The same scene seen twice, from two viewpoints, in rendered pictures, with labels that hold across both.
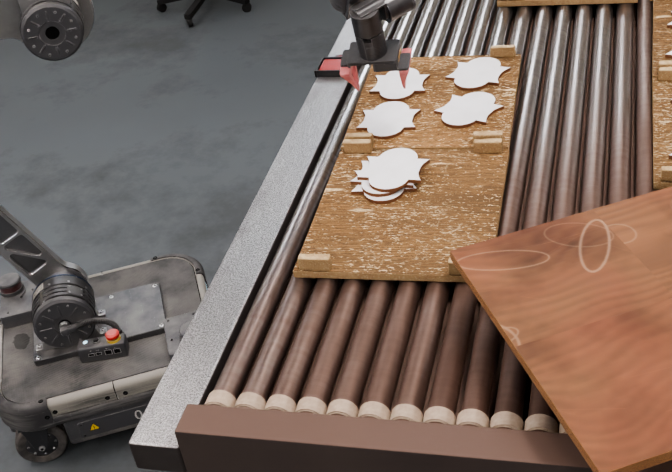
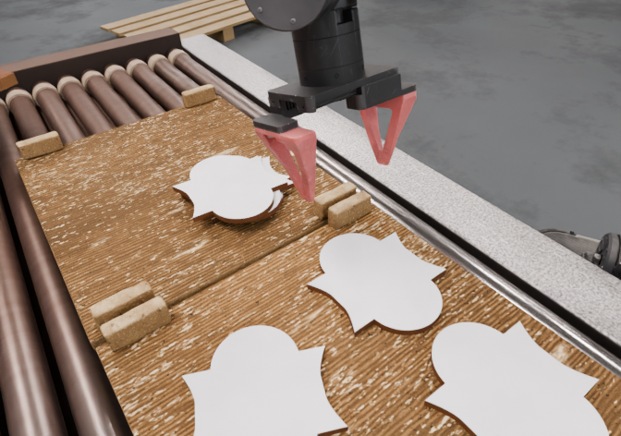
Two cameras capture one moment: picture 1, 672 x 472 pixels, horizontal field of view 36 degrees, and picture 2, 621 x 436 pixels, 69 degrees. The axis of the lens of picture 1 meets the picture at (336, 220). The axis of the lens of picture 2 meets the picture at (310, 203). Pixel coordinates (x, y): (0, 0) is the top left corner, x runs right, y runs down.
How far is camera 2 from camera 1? 2.26 m
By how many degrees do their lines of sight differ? 92
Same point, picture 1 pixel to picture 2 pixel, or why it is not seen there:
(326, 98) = (591, 297)
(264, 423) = (120, 42)
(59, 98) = not seen: outside the picture
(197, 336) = (238, 63)
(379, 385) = (73, 88)
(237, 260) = not seen: hidden behind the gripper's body
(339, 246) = (201, 120)
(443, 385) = (21, 103)
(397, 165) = (228, 188)
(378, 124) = (371, 254)
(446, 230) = (98, 175)
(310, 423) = (91, 49)
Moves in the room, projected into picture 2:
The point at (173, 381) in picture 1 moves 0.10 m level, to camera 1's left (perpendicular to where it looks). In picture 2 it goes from (218, 49) to (246, 37)
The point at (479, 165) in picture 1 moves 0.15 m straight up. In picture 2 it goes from (123, 277) to (74, 163)
